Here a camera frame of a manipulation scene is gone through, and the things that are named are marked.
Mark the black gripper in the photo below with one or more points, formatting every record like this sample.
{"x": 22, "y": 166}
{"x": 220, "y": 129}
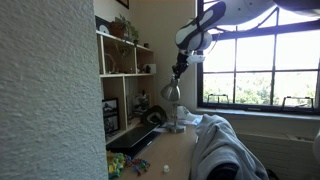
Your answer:
{"x": 181, "y": 63}

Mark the silver desk lamp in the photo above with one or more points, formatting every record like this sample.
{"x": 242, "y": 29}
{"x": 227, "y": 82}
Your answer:
{"x": 170, "y": 91}

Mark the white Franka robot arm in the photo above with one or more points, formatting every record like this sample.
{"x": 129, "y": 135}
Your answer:
{"x": 233, "y": 10}

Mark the dark small figurine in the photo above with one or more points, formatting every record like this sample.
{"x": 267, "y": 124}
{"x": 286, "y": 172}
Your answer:
{"x": 148, "y": 69}

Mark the white baseball cap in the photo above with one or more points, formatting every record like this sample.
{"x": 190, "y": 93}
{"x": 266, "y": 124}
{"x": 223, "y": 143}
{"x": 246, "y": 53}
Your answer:
{"x": 186, "y": 115}

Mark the small dark jar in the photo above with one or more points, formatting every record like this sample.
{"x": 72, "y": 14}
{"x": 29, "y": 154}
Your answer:
{"x": 146, "y": 45}

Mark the black round case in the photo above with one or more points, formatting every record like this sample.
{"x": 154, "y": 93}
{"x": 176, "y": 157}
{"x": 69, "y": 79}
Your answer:
{"x": 154, "y": 116}

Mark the white papers on desk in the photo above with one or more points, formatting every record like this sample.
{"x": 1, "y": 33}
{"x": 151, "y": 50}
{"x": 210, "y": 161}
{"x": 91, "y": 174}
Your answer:
{"x": 186, "y": 122}

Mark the light wooden shelf hutch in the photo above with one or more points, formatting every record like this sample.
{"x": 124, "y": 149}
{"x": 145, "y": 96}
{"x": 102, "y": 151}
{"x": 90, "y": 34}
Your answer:
{"x": 112, "y": 83}

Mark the green potted plant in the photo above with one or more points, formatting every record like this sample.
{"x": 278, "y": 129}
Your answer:
{"x": 123, "y": 28}

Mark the black laptop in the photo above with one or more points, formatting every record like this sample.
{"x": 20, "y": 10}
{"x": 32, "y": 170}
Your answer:
{"x": 133, "y": 138}

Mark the grey hoodie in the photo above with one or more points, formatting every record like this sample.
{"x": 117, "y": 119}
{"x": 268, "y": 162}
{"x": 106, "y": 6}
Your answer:
{"x": 220, "y": 143}

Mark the large dark framed picture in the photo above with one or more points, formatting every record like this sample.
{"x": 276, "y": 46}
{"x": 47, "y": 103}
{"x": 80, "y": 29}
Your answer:
{"x": 101, "y": 25}

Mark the white window sill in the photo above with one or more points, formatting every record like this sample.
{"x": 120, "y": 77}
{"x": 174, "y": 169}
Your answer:
{"x": 260, "y": 114}

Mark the small white bottle cap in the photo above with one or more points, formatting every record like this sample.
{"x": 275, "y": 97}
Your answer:
{"x": 166, "y": 168}

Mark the colourful toy pile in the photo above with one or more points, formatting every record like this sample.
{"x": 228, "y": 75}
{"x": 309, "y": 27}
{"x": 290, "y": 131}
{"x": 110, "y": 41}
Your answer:
{"x": 115, "y": 164}

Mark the white radiator cover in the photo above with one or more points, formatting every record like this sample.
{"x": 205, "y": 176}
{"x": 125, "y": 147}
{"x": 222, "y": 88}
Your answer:
{"x": 280, "y": 153}

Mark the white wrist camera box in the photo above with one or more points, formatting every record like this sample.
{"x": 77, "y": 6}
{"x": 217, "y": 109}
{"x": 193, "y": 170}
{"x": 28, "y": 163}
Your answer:
{"x": 196, "y": 59}

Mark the black window guard bracket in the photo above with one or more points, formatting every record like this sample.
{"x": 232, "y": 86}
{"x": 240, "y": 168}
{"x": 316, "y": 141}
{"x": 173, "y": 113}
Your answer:
{"x": 298, "y": 98}
{"x": 218, "y": 95}

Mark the black double photo frame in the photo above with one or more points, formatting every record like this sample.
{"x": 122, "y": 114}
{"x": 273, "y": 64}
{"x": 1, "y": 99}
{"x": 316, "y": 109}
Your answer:
{"x": 110, "y": 115}

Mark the dark hanging wall picture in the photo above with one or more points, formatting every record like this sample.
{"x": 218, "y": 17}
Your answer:
{"x": 123, "y": 2}

